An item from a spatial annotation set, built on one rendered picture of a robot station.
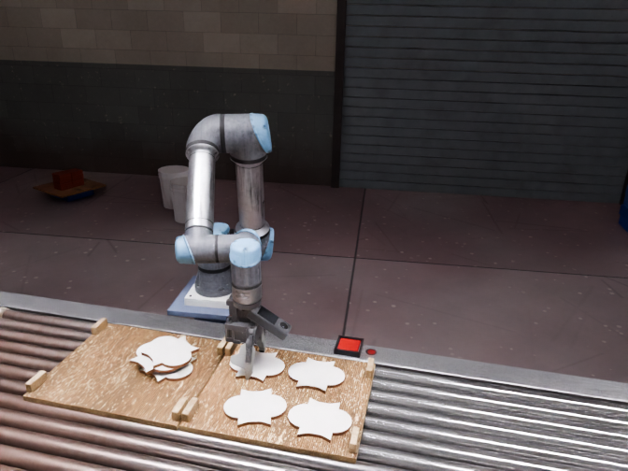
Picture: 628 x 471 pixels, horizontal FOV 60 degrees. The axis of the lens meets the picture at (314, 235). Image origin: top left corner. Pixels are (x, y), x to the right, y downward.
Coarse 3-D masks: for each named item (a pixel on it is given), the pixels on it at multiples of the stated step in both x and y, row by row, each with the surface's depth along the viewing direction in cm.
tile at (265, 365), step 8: (256, 352) 149; (256, 360) 146; (264, 360) 146; (272, 360) 146; (280, 360) 146; (232, 368) 143; (240, 368) 143; (256, 368) 143; (264, 368) 143; (272, 368) 143; (280, 368) 143; (240, 376) 140; (256, 376) 140; (264, 376) 140; (272, 376) 141
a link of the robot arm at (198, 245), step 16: (208, 128) 156; (192, 144) 154; (208, 144) 154; (192, 160) 153; (208, 160) 153; (192, 176) 150; (208, 176) 150; (192, 192) 147; (208, 192) 148; (192, 208) 144; (208, 208) 146; (192, 224) 142; (208, 224) 143; (176, 240) 139; (192, 240) 139; (208, 240) 139; (176, 256) 139; (192, 256) 138; (208, 256) 139
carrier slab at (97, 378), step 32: (96, 352) 150; (128, 352) 150; (224, 352) 151; (64, 384) 137; (96, 384) 137; (128, 384) 137; (160, 384) 137; (192, 384) 138; (128, 416) 127; (160, 416) 127
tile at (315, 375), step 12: (312, 360) 147; (288, 372) 142; (300, 372) 142; (312, 372) 142; (324, 372) 142; (336, 372) 142; (300, 384) 137; (312, 384) 137; (324, 384) 137; (336, 384) 138
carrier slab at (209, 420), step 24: (288, 360) 148; (336, 360) 149; (216, 384) 138; (240, 384) 138; (264, 384) 138; (288, 384) 138; (360, 384) 139; (216, 408) 130; (288, 408) 130; (360, 408) 131; (192, 432) 124; (216, 432) 122; (240, 432) 123; (264, 432) 123; (288, 432) 123; (360, 432) 123; (336, 456) 117
